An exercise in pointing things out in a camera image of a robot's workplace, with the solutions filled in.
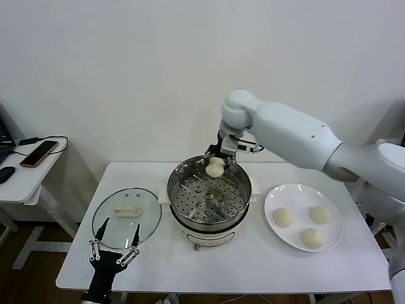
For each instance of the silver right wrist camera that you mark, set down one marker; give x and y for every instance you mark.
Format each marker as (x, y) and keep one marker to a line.
(228, 145)

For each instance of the gold smartphone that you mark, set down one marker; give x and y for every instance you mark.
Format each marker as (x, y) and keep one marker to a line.
(39, 154)

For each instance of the white round plate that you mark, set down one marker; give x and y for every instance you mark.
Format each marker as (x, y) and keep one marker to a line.
(297, 202)

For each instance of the white electric cooker base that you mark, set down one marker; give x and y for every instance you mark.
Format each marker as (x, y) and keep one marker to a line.
(209, 236)

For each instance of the black computer mouse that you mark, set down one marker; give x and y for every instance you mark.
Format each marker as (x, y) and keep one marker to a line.
(7, 174)

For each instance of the stainless steel steamer basket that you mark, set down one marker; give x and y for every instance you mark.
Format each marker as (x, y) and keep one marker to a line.
(209, 202)

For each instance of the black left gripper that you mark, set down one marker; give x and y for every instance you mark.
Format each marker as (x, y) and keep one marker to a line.
(106, 269)

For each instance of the white side table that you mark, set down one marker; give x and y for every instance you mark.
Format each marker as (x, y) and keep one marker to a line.
(19, 190)

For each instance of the round glass pot lid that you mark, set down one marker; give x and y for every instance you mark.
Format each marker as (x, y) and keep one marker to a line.
(126, 211)

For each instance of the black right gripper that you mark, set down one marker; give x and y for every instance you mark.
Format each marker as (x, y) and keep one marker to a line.
(219, 142)

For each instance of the white steamed baozi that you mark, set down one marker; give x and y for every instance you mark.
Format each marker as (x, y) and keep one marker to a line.
(311, 238)
(320, 214)
(282, 217)
(215, 168)

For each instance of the black laptop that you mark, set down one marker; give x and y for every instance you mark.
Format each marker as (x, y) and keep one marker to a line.
(4, 136)

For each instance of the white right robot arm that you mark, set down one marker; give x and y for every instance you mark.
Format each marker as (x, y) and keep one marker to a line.
(284, 133)

